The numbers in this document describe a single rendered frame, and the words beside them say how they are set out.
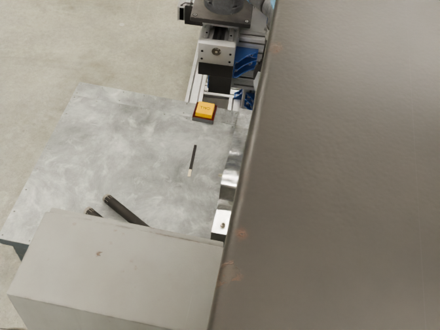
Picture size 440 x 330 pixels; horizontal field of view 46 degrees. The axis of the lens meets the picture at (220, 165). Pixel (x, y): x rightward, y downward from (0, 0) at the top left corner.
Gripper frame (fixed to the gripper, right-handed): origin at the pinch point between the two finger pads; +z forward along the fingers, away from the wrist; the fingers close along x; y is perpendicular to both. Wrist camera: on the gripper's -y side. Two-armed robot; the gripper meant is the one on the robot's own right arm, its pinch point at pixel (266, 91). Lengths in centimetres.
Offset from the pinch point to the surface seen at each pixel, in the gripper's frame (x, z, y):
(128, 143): 44, 21, -16
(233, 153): 6.9, 12.5, -18.5
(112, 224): 21, -45, -86
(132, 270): 15, -46, -93
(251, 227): 0, -99, -115
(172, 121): 31.5, 20.9, -2.1
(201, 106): 22.1, 17.2, 4.5
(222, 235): 5, 16, -48
